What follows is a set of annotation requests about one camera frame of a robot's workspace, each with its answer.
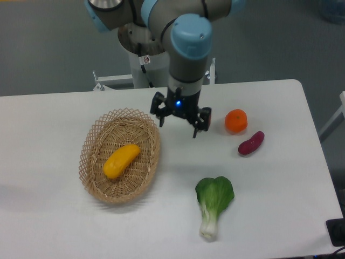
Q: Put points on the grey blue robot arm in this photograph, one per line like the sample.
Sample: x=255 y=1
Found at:
x=183 y=30

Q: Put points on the green bok choy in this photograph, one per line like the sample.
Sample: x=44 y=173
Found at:
x=214 y=196

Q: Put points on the yellow mango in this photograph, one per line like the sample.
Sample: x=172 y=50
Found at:
x=120 y=160

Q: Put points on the purple sweet potato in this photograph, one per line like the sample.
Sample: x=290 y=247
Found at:
x=251 y=145

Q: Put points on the woven wicker basket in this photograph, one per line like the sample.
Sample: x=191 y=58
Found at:
x=111 y=131

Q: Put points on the white table leg right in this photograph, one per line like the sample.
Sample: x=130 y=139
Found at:
x=333 y=122

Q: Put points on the orange tangerine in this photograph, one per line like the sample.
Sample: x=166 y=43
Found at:
x=236 y=121

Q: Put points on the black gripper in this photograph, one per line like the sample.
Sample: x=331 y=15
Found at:
x=185 y=107

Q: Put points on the white metal base frame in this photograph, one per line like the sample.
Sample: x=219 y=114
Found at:
x=113 y=82

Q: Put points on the black device at table edge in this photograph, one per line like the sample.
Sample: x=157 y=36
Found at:
x=335 y=229

